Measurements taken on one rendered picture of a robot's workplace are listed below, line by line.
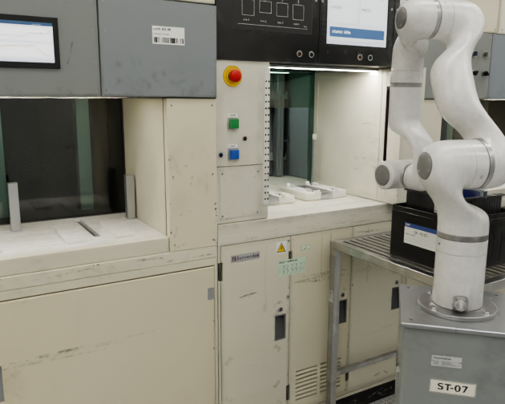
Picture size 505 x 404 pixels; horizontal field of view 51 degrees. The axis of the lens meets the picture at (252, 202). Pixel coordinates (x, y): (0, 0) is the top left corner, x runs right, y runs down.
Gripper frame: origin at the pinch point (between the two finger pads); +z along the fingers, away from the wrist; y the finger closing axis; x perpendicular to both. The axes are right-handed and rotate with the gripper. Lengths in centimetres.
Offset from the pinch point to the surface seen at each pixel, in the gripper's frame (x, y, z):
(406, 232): -21.0, -6.2, -13.9
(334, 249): -33, -34, -21
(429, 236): -20.1, 3.5, -13.9
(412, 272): -30.8, 3.7, -20.5
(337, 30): 46, -39, -19
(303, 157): -8, -111, 19
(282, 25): 46, -38, -43
